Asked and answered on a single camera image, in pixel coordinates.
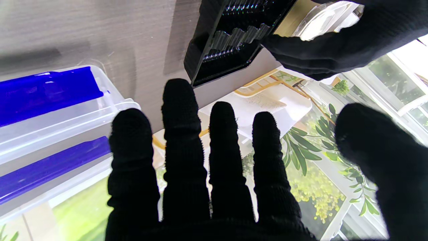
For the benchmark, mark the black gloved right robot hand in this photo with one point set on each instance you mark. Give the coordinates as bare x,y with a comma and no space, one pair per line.
184,184

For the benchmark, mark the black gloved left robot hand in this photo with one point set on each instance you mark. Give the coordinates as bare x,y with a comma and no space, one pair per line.
367,33

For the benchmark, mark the clear lid with white label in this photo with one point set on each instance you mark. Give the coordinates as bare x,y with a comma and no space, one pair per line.
322,21

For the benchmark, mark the black plastic tray container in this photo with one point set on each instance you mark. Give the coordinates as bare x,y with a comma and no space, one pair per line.
227,43

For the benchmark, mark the brown kraft paper container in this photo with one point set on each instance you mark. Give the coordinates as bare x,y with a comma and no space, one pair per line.
290,20

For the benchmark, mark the clear container with blue clips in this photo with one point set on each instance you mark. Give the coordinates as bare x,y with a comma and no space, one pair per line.
50,134

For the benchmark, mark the printed sunroom backdrop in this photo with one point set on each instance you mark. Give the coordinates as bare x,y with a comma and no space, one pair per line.
301,100

